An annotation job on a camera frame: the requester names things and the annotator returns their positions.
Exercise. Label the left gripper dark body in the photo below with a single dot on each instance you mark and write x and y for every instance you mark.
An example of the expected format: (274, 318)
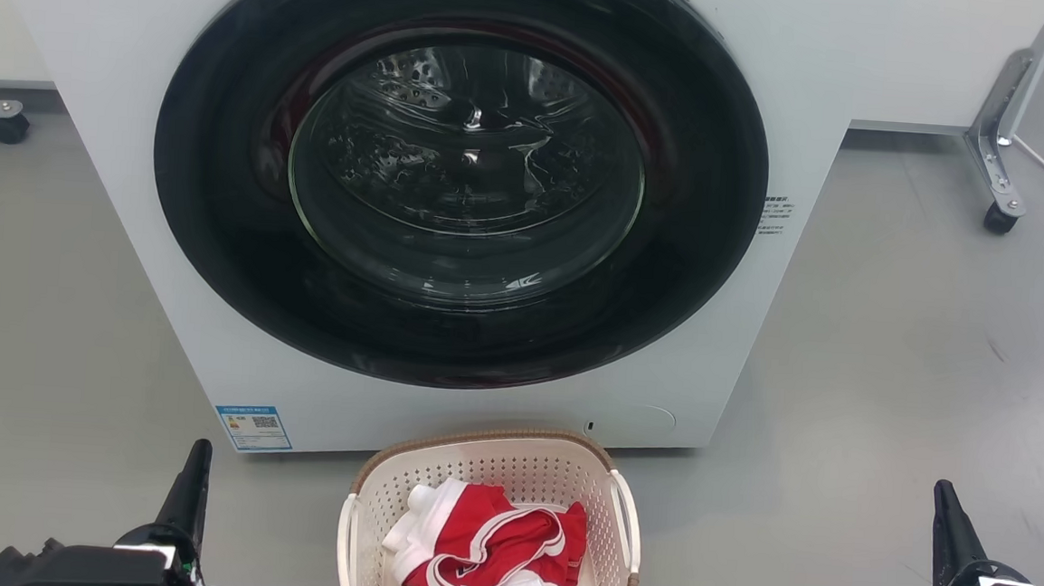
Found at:
(124, 572)

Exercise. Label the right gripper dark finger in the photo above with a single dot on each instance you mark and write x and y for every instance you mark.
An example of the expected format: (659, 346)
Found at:
(953, 541)

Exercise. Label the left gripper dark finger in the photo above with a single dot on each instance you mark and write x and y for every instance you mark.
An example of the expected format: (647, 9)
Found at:
(188, 495)

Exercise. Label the cream perforated plastic laundry basket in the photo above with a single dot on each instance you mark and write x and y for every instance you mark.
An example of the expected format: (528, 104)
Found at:
(493, 462)

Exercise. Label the blue energy label sticker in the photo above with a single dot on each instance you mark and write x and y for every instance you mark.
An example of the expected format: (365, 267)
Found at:
(253, 428)

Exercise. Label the black round washer door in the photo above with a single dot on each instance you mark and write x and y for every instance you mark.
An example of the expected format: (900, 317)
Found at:
(214, 220)

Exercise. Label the white front-load washing machine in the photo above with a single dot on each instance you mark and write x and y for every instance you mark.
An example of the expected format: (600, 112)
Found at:
(114, 214)

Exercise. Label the red and white garment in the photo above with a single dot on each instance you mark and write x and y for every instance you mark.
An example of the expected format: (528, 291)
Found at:
(484, 544)

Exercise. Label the white round filter cover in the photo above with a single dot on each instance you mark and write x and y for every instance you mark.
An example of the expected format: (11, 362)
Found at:
(632, 423)

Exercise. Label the small printed text sticker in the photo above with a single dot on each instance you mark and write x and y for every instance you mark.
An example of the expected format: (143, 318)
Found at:
(776, 215)

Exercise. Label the white partition panel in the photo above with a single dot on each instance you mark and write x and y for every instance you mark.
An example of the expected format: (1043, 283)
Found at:
(948, 65)

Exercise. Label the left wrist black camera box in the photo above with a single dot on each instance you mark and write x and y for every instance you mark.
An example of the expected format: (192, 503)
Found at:
(11, 570)

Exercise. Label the tall metal frame leg caster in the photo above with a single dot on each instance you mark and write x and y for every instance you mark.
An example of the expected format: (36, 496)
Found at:
(997, 159)

